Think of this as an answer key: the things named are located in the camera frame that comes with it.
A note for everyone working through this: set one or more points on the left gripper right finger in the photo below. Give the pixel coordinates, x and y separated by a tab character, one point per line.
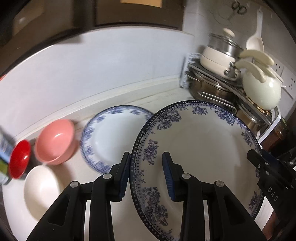
228	218

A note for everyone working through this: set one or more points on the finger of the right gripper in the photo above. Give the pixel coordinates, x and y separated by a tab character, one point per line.
256	159
271	157

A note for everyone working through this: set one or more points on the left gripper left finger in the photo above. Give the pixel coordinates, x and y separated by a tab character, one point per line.
65	218

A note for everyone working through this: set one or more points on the white ceramic bowl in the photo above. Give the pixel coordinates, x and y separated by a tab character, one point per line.
42	186

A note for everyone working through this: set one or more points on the large blue floral plate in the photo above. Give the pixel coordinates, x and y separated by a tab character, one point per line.
209	143

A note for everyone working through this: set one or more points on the pink bowl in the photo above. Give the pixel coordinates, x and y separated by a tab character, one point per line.
56	142

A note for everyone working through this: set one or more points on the red bowl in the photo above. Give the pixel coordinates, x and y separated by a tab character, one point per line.
20	160

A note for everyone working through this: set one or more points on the small blue floral plate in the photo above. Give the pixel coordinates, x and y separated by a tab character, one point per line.
110	133

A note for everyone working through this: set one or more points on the hanging kitchen scissors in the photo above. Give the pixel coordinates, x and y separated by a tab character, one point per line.
237	9

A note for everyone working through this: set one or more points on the glass jar brown sauce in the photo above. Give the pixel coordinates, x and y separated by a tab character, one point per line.
279	133

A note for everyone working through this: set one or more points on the lower stainless steel pot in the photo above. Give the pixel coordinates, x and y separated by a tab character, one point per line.
251	119

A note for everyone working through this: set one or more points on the stainless steel pot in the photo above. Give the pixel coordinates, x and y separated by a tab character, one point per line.
251	119
207	90

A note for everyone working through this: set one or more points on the metal corner pot rack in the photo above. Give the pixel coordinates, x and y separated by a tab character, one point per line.
271	117

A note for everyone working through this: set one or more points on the cream round ceramic pot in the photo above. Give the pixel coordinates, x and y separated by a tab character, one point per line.
261	84

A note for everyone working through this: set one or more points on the upper stainless steel pot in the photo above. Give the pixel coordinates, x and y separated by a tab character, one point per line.
207	90

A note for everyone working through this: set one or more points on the green dish soap bottle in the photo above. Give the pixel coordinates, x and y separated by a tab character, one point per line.
6	149

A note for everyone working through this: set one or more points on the white plastic rice ladle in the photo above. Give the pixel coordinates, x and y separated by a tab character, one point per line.
255	41

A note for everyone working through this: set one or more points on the white wall socket panel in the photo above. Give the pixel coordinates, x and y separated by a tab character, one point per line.
288	78

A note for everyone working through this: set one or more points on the dark wooden window frame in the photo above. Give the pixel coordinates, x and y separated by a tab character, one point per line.
58	16

